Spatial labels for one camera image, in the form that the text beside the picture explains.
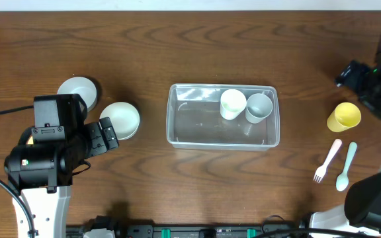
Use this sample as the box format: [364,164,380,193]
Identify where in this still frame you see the clear plastic container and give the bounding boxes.
[166,83,280,151]

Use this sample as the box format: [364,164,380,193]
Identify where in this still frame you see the yellow cup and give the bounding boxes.
[327,102,361,132]

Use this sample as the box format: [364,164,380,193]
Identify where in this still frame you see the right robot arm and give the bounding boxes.
[306,35,381,237]

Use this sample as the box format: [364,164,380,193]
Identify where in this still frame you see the grey bowl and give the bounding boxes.
[58,77,97,111]

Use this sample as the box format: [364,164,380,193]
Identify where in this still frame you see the yellow bowl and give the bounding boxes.
[26,136,34,145]

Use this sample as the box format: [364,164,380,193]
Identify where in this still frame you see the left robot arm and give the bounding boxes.
[4,94,118,237]

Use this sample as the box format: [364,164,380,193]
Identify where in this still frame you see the white cup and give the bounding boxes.
[220,89,247,120]

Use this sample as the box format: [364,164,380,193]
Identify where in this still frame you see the pale green plastic spoon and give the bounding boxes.
[335,142,358,192]

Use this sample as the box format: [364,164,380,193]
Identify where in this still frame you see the white bowl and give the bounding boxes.
[100,102,140,140]

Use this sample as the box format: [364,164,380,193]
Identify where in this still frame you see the grey cup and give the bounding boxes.
[245,93,273,124]

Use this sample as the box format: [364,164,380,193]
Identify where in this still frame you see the pale pink plastic fork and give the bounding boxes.
[314,139,343,183]

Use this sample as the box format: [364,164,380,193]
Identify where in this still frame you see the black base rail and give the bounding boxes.
[65,216,297,238]

